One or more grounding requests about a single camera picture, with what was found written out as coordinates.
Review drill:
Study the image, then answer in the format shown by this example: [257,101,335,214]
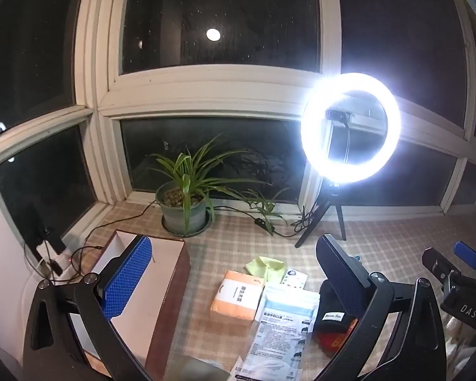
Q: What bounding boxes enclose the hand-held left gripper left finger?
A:
[22,234,155,381]

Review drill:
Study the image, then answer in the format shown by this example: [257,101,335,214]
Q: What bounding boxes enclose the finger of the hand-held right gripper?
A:
[453,241,476,277]
[421,248,463,286]

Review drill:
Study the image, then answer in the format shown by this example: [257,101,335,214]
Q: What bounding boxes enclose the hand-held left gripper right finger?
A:
[315,234,448,381]

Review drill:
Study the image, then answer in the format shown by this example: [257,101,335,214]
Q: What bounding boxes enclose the brown cardboard box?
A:
[67,229,192,374]

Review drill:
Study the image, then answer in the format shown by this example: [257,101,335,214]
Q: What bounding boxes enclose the white dotted tissue pack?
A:
[281,269,308,290]

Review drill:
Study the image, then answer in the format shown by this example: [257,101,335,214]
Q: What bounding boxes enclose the blue white mask packet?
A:
[256,284,321,332]

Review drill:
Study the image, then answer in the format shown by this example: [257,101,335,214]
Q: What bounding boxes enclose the light green cloth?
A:
[245,257,287,283]

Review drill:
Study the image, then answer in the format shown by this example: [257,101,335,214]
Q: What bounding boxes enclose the clear printed mask packet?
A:
[238,319,312,371]

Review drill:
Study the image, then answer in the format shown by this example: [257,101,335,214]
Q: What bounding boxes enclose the orange tissue pack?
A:
[210,270,266,324]

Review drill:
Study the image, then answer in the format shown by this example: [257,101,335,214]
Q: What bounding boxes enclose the white plastic packets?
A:
[443,313,476,381]

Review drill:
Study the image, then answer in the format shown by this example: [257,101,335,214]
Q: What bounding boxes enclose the plaid table cover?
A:
[69,200,476,381]

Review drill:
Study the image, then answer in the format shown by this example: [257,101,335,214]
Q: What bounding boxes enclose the grey-green plant pot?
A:
[155,180,209,233]

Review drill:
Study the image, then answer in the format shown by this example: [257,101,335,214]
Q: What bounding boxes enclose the white power strip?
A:
[35,240,71,275]

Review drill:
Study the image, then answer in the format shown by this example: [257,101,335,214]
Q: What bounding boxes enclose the grey-green pot saucer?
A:
[161,210,213,238]

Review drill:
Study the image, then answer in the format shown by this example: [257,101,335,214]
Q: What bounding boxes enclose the small spider plantlet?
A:
[230,188,291,224]

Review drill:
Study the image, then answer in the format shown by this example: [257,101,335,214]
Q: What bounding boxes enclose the green spider plant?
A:
[150,135,271,236]

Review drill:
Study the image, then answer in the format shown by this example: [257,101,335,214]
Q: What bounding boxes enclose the black phone clamp holder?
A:
[325,107,354,164]

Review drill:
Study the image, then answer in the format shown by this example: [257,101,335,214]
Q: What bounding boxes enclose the thin black power cable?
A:
[69,202,160,283]

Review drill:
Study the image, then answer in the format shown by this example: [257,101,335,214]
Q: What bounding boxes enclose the black ring light cable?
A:
[212,205,319,239]

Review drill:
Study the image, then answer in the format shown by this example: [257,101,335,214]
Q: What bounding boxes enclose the round ring light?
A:
[300,72,402,185]

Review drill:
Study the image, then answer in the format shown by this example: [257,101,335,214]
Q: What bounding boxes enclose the white window frame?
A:
[0,0,476,243]

